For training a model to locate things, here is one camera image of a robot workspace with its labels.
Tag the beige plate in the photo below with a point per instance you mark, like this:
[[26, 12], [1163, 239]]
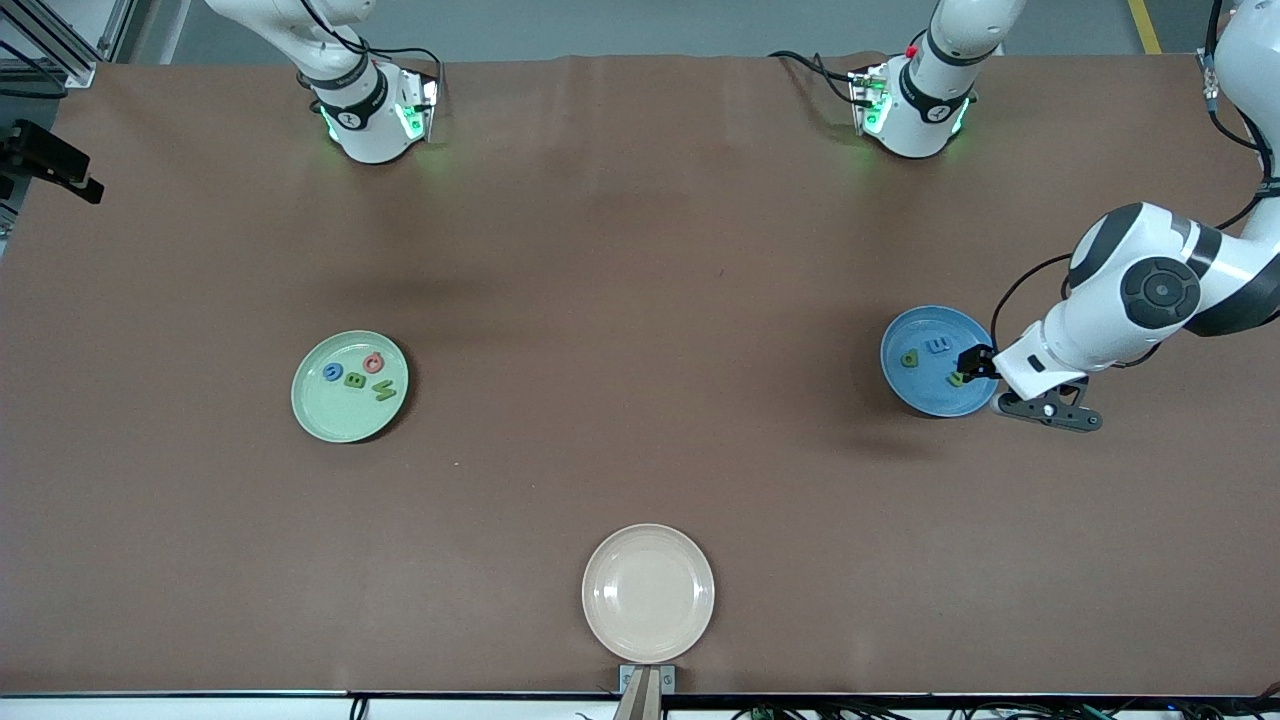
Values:
[[648, 594]]

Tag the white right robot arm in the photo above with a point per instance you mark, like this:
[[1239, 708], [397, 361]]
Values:
[[360, 130]]

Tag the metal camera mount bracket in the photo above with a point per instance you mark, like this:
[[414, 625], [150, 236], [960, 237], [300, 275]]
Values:
[[647, 690]]

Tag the brown table cover sheet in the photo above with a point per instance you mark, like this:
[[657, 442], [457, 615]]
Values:
[[640, 250]]

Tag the blue letter G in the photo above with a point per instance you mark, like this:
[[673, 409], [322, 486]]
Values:
[[326, 372]]

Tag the light green plate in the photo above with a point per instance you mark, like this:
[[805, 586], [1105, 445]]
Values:
[[320, 412]]

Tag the blue letter m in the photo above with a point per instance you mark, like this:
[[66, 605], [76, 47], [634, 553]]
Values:
[[938, 347]]

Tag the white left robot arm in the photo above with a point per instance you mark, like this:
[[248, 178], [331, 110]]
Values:
[[1090, 330]]

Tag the red letter Q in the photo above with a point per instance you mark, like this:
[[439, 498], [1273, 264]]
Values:
[[366, 364]]

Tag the blue plate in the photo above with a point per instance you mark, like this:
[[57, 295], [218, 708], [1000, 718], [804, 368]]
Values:
[[920, 392]]

